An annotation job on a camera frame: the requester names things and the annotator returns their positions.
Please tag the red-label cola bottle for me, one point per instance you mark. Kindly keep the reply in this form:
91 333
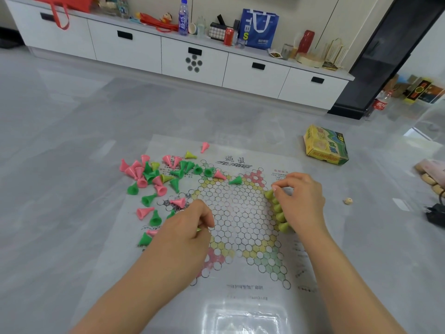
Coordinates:
381 105

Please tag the small glass jar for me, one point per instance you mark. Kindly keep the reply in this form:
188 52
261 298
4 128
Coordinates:
241 44

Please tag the checkers board sheet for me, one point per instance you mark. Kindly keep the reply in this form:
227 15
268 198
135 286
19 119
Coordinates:
243 274

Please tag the pink book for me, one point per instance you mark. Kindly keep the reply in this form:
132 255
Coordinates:
432 167

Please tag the clear plastic tray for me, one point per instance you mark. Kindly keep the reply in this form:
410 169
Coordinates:
243 320

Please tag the yellow green cardboard box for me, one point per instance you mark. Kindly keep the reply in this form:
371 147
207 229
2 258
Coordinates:
325 146

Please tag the red vase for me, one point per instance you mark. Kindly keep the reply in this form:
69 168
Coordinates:
306 42

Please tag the pile of mixed cone pieces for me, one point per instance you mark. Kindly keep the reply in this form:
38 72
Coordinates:
153 177

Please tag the black white checkered box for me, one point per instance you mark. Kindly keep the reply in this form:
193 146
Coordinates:
217 31

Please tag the red soda can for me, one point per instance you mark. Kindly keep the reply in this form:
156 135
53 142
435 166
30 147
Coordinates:
229 37

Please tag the glass cup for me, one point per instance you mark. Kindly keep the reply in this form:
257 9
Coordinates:
287 52

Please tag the round wooden box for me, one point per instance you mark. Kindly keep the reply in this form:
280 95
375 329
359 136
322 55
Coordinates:
309 60

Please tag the white paper cup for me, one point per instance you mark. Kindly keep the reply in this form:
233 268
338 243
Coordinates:
192 28

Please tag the person's right hand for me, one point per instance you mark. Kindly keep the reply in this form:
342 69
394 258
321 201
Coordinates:
306 205

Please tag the red fabric bag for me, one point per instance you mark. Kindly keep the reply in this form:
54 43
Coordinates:
66 1

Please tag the black glass cabinet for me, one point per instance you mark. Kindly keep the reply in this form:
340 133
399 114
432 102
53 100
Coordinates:
379 62

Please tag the small beige bead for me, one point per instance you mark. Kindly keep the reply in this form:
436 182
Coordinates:
347 201

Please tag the person's left hand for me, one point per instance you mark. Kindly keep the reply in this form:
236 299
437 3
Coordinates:
180 240

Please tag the open snack bag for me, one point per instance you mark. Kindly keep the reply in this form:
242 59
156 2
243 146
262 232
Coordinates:
275 54

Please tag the person's left forearm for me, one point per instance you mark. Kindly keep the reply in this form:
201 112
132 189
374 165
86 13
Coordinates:
128 299

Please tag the red folded umbrella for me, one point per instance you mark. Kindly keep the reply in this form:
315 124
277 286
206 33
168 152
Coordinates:
156 24

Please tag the person's right forearm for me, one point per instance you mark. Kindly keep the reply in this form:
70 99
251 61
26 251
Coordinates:
344 285

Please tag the yellow-green cone game pieces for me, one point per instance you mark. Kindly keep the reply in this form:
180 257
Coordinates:
278 215

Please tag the small cartoon doll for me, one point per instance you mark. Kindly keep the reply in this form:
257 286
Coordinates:
166 18

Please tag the blue tote bag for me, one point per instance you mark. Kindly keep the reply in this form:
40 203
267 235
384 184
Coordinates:
259 36

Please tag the yellow black carton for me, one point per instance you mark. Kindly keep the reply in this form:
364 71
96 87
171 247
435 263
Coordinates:
420 91

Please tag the blue-label water bottle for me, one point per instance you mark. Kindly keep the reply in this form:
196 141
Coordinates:
183 19

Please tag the white TV cabinet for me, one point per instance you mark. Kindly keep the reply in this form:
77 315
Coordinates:
132 48

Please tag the small pink-capped bottle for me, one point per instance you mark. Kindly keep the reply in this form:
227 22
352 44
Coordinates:
123 8

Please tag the black power adapter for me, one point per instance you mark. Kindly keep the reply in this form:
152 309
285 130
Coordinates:
437 215

